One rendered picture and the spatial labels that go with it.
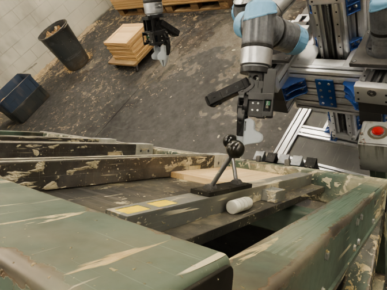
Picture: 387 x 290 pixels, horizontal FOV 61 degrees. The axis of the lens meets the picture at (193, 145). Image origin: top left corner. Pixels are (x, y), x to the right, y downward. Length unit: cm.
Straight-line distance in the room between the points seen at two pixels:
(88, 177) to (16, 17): 560
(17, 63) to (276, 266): 615
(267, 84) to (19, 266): 68
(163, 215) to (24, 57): 594
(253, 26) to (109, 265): 69
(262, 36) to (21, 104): 470
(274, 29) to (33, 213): 68
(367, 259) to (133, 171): 83
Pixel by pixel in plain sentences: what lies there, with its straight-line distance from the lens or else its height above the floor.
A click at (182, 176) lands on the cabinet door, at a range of 110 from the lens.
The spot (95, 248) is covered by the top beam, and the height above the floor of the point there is 185.
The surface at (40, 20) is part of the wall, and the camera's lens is 653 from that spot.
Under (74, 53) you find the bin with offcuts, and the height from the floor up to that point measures 24.
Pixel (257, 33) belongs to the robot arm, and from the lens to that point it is 80.
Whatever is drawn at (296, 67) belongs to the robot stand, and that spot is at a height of 94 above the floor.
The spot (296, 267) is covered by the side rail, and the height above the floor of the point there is 166.
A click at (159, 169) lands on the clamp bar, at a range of 108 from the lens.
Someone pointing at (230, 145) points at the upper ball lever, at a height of 152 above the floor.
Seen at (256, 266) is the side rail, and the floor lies 169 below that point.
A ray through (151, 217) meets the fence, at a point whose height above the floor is 160.
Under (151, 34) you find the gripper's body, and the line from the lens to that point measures 139.
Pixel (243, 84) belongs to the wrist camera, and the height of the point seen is 152.
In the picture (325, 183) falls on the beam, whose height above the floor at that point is 89.
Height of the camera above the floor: 199
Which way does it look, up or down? 42 degrees down
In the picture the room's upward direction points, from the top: 32 degrees counter-clockwise
